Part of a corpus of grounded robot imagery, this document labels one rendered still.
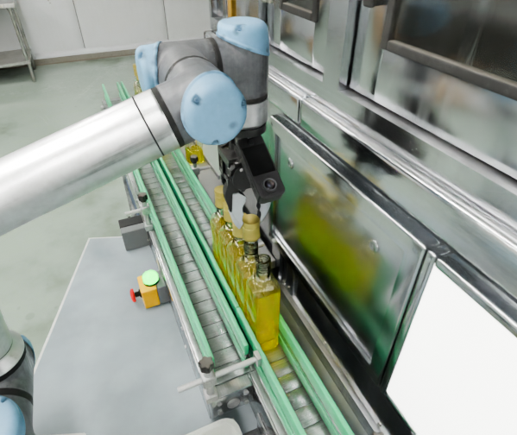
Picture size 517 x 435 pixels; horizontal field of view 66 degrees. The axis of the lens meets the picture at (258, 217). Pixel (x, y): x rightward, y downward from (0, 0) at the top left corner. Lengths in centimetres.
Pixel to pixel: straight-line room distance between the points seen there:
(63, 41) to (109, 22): 68
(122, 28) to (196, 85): 612
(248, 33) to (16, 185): 35
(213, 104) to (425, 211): 30
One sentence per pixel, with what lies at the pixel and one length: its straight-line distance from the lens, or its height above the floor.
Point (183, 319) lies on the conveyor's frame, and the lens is 101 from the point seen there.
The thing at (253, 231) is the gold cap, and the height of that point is 118.
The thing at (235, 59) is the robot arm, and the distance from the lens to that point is 60.
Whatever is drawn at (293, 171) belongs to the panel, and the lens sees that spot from 83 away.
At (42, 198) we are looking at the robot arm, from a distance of 48.
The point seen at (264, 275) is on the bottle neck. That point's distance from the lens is 77.
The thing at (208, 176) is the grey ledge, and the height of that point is 88.
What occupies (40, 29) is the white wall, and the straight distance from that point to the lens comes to 652.
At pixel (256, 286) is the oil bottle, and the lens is 78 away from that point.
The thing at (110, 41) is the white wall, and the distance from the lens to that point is 658.
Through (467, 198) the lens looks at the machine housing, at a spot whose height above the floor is 139.
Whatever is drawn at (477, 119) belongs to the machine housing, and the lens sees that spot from 52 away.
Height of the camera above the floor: 166
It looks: 37 degrees down
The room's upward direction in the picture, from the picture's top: straight up
